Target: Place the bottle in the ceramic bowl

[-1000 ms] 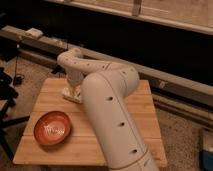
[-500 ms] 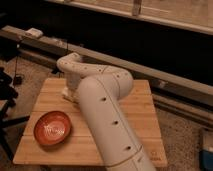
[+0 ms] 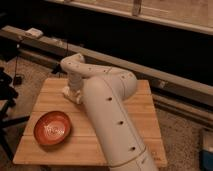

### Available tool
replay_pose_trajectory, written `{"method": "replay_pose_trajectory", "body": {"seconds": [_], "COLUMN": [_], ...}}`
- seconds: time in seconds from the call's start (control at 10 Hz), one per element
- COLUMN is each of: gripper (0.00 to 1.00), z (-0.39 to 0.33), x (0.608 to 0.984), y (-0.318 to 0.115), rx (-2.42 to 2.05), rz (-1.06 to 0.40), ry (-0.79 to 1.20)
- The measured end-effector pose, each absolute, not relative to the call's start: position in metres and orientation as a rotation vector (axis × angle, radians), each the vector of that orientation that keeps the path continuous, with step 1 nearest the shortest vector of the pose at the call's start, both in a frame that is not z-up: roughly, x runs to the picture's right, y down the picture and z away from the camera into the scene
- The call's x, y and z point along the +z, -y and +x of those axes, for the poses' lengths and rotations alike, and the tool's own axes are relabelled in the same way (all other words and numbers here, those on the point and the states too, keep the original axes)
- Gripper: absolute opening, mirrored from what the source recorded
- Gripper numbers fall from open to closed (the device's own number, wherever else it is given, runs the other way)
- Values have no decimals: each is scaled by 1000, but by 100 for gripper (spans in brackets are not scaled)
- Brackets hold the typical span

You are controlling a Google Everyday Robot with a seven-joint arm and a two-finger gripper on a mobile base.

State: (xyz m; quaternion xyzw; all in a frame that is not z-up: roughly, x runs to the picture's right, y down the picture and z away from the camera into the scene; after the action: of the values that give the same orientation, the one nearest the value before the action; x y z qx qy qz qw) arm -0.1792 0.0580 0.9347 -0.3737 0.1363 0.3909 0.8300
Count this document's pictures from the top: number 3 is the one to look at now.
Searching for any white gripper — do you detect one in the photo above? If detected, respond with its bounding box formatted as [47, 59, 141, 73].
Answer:
[68, 78, 83, 104]

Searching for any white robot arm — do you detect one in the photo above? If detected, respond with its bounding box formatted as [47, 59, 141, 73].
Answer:
[60, 53, 159, 171]

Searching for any orange ceramic bowl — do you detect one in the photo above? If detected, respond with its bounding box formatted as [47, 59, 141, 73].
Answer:
[33, 111, 72, 146]

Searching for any black tripod stand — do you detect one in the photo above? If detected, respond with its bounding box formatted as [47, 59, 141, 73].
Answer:
[0, 67, 29, 161]

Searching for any small white box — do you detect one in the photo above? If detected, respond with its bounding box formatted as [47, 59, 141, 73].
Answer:
[25, 28, 43, 38]

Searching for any long wooden beam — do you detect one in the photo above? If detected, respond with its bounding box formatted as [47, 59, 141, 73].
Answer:
[0, 26, 213, 107]

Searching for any blue and white box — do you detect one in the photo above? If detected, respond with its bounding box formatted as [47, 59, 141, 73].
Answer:
[199, 129, 213, 171]

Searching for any black cable with plug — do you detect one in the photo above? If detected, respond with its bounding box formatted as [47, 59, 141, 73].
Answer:
[12, 35, 25, 86]

